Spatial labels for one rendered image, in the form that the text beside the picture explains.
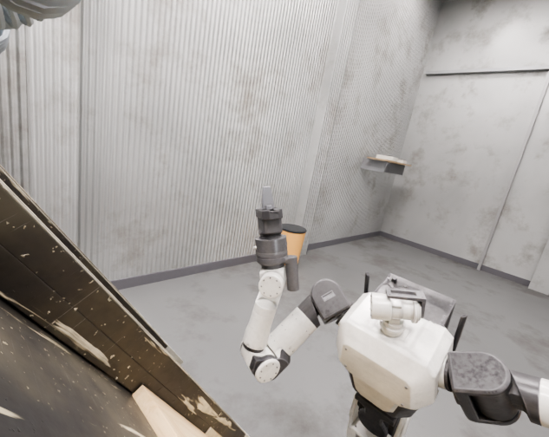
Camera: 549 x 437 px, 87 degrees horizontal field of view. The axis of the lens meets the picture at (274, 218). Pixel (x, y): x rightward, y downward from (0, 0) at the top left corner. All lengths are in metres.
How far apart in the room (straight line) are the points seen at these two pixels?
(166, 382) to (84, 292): 0.24
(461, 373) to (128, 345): 0.70
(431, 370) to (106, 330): 0.69
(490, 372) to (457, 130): 7.13
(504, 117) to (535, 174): 1.28
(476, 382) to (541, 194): 6.74
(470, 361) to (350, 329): 0.27
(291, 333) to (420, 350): 0.35
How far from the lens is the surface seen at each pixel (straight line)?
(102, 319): 0.46
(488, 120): 7.71
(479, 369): 0.85
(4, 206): 0.38
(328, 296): 0.93
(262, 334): 0.87
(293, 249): 4.26
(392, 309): 0.79
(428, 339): 0.88
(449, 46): 8.39
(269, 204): 0.78
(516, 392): 0.87
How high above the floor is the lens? 1.75
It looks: 14 degrees down
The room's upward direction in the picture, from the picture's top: 10 degrees clockwise
